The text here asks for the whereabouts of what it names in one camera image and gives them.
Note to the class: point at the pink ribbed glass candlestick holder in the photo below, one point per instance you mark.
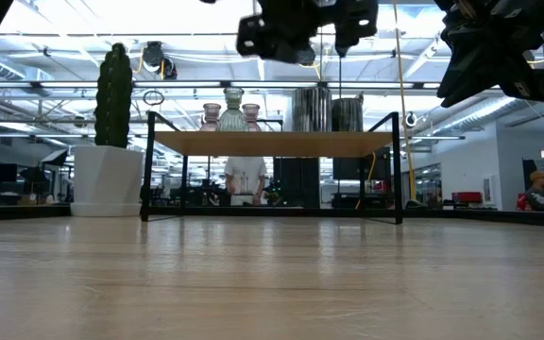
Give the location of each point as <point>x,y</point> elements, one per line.
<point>252,115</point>
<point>209,115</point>

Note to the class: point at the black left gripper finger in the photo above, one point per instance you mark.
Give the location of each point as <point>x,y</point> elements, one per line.
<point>277,40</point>
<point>354,30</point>

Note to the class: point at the wooden shelf with black legs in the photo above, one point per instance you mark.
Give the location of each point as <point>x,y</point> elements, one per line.
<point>272,144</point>

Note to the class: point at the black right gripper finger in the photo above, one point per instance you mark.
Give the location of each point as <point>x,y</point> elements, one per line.
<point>470,71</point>
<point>529,85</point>

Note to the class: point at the clear ribbed glass vase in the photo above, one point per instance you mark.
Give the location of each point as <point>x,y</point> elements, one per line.
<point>232,115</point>

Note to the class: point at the red box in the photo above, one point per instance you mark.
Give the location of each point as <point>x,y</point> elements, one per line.
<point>466,197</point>

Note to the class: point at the black aluminium table frame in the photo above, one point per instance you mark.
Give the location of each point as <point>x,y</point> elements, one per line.
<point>17,212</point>

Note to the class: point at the green cactus plant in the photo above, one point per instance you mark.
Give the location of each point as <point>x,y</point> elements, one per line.
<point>113,94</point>

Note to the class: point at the white faceted planter pot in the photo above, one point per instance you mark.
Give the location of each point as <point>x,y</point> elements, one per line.
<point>107,181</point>

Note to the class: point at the black cabinet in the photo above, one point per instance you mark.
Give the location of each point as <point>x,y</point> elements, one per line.
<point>298,181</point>

